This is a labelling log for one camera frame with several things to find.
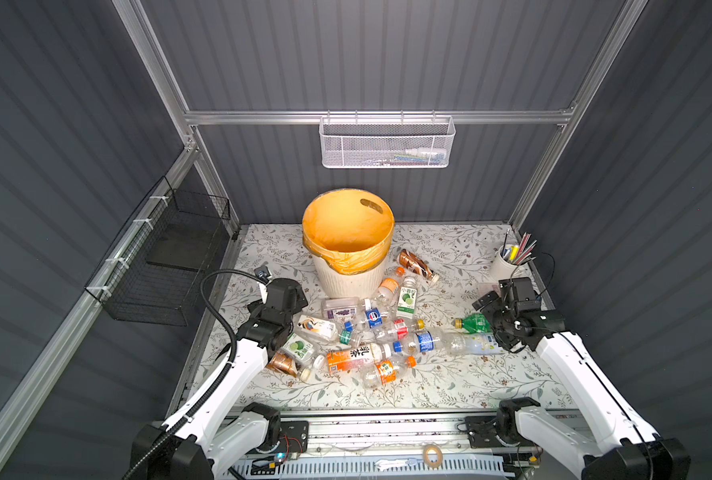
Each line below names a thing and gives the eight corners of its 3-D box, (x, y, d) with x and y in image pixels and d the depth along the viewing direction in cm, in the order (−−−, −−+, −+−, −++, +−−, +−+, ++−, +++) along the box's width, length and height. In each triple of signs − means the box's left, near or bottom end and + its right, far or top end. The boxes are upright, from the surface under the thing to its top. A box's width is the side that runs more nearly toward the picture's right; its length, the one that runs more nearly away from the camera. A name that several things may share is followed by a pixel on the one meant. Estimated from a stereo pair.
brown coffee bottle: (395, 263, 111) (396, 253, 107) (401, 257, 113) (403, 248, 109) (430, 287, 104) (433, 279, 100) (436, 281, 106) (439, 272, 102)
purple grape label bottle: (322, 322, 96) (320, 314, 91) (324, 305, 99) (322, 297, 95) (362, 322, 96) (362, 314, 91) (362, 305, 99) (362, 297, 95)
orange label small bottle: (363, 390, 82) (363, 384, 78) (359, 372, 86) (359, 365, 81) (416, 377, 85) (419, 370, 80) (410, 360, 88) (413, 352, 83)
